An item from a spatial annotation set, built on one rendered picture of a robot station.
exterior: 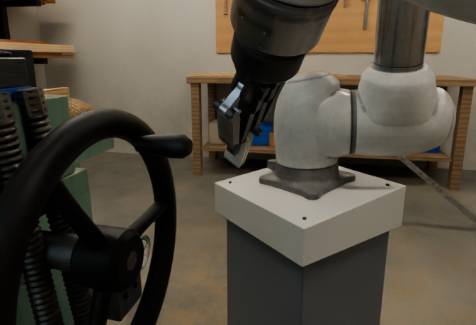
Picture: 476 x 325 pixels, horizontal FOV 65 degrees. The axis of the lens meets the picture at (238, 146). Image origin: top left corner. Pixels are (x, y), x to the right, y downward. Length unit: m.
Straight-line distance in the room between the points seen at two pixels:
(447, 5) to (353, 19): 3.32
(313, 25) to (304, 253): 0.52
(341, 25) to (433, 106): 2.80
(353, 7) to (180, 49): 1.66
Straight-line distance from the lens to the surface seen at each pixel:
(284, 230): 0.79
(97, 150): 0.67
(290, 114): 0.86
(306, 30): 0.33
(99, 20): 4.21
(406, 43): 0.84
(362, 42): 3.64
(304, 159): 0.88
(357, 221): 0.86
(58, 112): 0.44
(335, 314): 0.99
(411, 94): 0.84
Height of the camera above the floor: 1.00
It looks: 13 degrees down
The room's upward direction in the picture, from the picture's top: straight up
